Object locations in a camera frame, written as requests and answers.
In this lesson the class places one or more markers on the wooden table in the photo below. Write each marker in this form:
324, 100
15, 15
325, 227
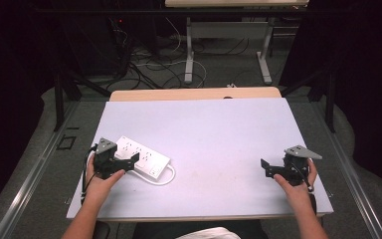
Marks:
195, 94

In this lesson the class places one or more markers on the white power strip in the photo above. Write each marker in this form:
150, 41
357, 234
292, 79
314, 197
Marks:
142, 156

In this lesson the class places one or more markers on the black metal stand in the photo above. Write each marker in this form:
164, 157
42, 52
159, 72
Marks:
330, 99
59, 99

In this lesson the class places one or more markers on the aluminium floor rail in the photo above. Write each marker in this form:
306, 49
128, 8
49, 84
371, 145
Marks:
30, 179
351, 172

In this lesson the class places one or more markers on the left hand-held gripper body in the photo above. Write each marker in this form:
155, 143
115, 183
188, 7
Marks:
105, 156

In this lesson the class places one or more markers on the person's white shirt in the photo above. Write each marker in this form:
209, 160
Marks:
209, 233

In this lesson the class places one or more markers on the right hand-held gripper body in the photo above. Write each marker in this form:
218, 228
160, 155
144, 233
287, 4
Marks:
296, 164

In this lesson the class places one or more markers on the white desk with metal legs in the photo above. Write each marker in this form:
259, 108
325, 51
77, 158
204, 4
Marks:
229, 30

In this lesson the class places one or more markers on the person's left hand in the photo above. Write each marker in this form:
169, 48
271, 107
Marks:
99, 186

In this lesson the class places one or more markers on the black chair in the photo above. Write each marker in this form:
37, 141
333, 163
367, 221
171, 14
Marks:
101, 230

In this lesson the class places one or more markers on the person's right hand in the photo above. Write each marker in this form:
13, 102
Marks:
295, 195

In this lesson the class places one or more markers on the person's dark trousers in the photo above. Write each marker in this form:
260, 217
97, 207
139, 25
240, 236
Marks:
252, 229

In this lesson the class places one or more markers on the black floor socket frame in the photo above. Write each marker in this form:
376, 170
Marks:
66, 142

